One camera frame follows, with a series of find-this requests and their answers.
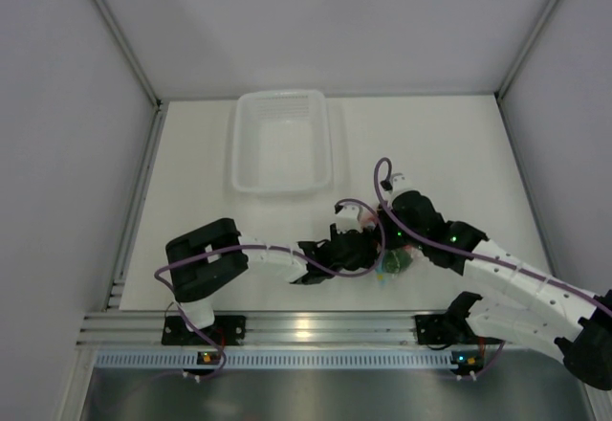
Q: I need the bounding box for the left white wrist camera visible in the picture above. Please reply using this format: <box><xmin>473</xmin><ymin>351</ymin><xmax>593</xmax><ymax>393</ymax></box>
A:
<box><xmin>335</xmin><ymin>204</ymin><xmax>362</xmax><ymax>233</ymax></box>

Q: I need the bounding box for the white slotted cable duct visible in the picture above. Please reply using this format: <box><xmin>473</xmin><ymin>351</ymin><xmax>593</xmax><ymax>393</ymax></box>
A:
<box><xmin>95</xmin><ymin>349</ymin><xmax>484</xmax><ymax>372</ymax></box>

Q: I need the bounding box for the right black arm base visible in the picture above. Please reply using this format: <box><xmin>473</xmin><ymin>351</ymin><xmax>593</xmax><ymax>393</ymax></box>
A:
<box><xmin>414</xmin><ymin>313</ymin><xmax>468</xmax><ymax>350</ymax></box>

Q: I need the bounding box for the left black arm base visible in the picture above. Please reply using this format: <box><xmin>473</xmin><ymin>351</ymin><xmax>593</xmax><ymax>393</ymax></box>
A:
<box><xmin>161</xmin><ymin>315</ymin><xmax>247</xmax><ymax>346</ymax></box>

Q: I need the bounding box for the fake green lime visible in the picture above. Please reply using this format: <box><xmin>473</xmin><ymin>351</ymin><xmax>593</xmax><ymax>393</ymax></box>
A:
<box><xmin>382</xmin><ymin>248</ymin><xmax>413</xmax><ymax>275</ymax></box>

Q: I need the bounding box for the white plastic basket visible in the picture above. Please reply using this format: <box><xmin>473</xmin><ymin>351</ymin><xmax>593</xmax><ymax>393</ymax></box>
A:
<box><xmin>230</xmin><ymin>90</ymin><xmax>333</xmax><ymax>196</ymax></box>

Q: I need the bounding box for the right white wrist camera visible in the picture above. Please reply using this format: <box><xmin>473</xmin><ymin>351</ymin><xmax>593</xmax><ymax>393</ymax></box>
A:
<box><xmin>381</xmin><ymin>172</ymin><xmax>414</xmax><ymax>200</ymax></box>

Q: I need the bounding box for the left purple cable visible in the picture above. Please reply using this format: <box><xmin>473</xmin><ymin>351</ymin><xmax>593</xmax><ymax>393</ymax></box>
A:
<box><xmin>153</xmin><ymin>198</ymin><xmax>387</xmax><ymax>360</ymax></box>

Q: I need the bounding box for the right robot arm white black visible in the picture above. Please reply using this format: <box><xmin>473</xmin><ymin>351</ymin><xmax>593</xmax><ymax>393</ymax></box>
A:
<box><xmin>380</xmin><ymin>189</ymin><xmax>611</xmax><ymax>390</ymax></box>

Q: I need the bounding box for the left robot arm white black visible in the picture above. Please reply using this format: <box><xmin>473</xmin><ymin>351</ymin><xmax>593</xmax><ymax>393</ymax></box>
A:
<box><xmin>155</xmin><ymin>218</ymin><xmax>386</xmax><ymax>344</ymax></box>

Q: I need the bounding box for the aluminium mounting rail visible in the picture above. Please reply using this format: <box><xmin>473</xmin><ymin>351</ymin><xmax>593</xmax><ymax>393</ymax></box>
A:
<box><xmin>76</xmin><ymin>311</ymin><xmax>423</xmax><ymax>347</ymax></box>

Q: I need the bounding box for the clear zip top bag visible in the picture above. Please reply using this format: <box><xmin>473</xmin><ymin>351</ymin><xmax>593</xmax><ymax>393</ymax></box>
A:
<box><xmin>358</xmin><ymin>214</ymin><xmax>422</xmax><ymax>285</ymax></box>

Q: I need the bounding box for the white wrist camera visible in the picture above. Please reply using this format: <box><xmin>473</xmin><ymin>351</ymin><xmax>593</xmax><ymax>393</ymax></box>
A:
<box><xmin>381</xmin><ymin>172</ymin><xmax>414</xmax><ymax>200</ymax></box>
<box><xmin>335</xmin><ymin>204</ymin><xmax>362</xmax><ymax>233</ymax></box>

